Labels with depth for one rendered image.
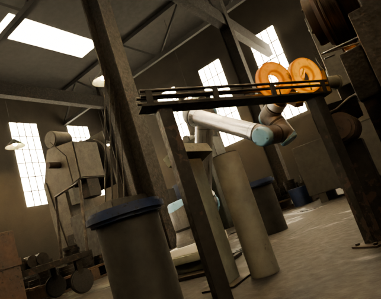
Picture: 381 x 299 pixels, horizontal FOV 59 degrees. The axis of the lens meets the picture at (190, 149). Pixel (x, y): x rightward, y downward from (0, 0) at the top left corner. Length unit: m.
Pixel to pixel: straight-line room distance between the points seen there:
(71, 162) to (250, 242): 5.62
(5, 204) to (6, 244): 11.00
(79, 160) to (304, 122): 8.17
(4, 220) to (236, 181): 12.49
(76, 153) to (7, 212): 7.33
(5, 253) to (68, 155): 4.27
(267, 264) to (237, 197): 0.29
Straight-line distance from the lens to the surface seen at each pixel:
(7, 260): 2.75
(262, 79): 1.38
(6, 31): 9.97
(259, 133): 1.55
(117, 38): 5.28
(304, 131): 12.39
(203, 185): 1.49
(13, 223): 13.71
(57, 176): 7.07
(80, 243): 4.83
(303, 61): 1.54
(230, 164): 1.42
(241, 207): 1.41
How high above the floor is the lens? 0.30
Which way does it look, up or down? 11 degrees up
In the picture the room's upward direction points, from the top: 18 degrees counter-clockwise
